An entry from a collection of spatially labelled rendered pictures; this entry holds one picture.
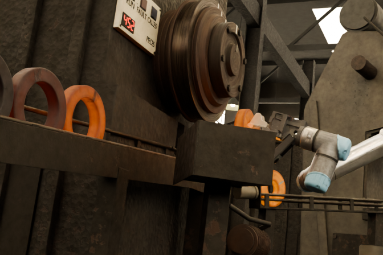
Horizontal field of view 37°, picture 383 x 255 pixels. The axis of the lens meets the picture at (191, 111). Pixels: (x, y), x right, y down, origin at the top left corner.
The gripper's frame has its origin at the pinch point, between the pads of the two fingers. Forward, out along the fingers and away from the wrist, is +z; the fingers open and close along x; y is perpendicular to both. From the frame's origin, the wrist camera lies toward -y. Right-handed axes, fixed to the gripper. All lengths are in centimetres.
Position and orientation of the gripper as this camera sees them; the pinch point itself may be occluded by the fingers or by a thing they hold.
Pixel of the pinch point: (245, 126)
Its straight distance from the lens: 199.7
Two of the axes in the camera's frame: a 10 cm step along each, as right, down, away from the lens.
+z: -8.6, -2.6, 4.5
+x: -3.9, -2.5, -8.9
